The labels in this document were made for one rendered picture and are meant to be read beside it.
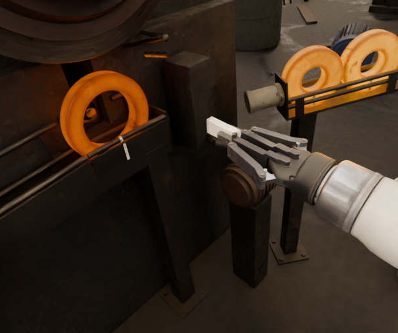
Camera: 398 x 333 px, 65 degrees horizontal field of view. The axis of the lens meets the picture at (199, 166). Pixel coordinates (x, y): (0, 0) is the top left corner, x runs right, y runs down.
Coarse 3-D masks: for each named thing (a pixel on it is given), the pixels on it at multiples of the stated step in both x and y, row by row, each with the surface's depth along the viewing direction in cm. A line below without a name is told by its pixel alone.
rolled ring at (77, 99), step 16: (80, 80) 57; (96, 80) 56; (112, 80) 59; (128, 80) 61; (80, 96) 56; (128, 96) 63; (144, 96) 65; (64, 112) 56; (80, 112) 57; (144, 112) 67; (64, 128) 57; (80, 128) 58; (128, 128) 68; (80, 144) 59; (96, 144) 63
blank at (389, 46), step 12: (360, 36) 75; (372, 36) 74; (384, 36) 74; (396, 36) 75; (348, 48) 76; (360, 48) 75; (372, 48) 76; (384, 48) 76; (396, 48) 77; (348, 60) 76; (360, 60) 77; (384, 60) 78; (396, 60) 79; (348, 72) 78; (360, 72) 79; (372, 72) 81; (360, 84) 81
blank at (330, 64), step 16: (304, 48) 76; (320, 48) 74; (288, 64) 76; (304, 64) 75; (320, 64) 76; (336, 64) 76; (288, 80) 77; (320, 80) 81; (336, 80) 79; (288, 96) 80
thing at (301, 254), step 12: (300, 120) 84; (312, 120) 84; (300, 132) 86; (312, 132) 87; (312, 144) 89; (288, 192) 102; (288, 204) 104; (300, 204) 104; (288, 216) 107; (300, 216) 108; (288, 228) 110; (276, 240) 125; (288, 240) 115; (276, 252) 121; (288, 252) 119; (300, 252) 120
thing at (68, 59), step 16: (144, 16) 57; (0, 32) 42; (112, 32) 54; (128, 32) 56; (0, 48) 43; (16, 48) 44; (32, 48) 46; (48, 48) 47; (64, 48) 49; (80, 48) 51; (96, 48) 53; (112, 48) 55
